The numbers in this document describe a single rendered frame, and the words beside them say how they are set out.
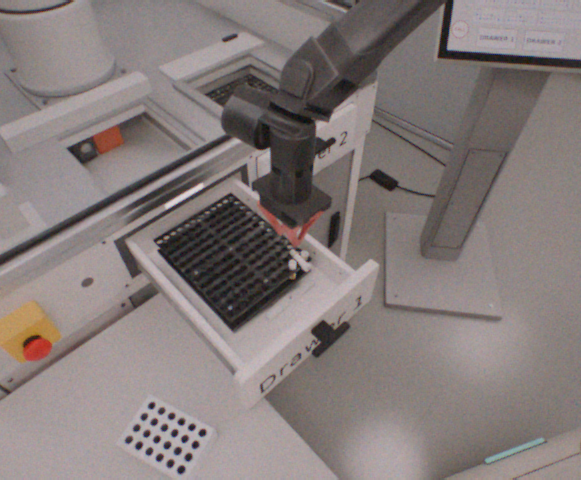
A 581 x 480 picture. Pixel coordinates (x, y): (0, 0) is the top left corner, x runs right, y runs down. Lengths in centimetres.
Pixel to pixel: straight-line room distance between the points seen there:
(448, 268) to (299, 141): 145
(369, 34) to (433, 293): 142
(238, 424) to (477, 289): 133
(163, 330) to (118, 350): 9
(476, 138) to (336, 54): 103
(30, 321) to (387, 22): 64
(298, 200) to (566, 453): 108
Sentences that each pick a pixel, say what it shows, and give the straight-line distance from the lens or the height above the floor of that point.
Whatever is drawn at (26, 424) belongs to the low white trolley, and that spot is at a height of 76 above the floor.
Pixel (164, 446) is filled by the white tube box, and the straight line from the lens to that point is 74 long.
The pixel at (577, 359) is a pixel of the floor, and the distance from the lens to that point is 194.
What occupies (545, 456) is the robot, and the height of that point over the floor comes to 28.
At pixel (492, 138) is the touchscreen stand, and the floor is 67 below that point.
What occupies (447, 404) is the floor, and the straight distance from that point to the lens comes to 165.
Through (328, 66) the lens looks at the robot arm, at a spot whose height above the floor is 124.
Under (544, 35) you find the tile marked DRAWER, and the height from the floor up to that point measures 101.
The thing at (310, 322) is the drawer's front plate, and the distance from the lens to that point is 63.
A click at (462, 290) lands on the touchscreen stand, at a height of 4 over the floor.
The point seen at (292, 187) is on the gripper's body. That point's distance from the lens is 56.
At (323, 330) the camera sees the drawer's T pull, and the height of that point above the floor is 91.
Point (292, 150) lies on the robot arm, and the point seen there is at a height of 116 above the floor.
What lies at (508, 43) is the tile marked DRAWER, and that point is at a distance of 125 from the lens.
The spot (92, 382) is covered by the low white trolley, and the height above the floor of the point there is 76.
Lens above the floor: 148
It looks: 51 degrees down
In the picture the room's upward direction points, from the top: straight up
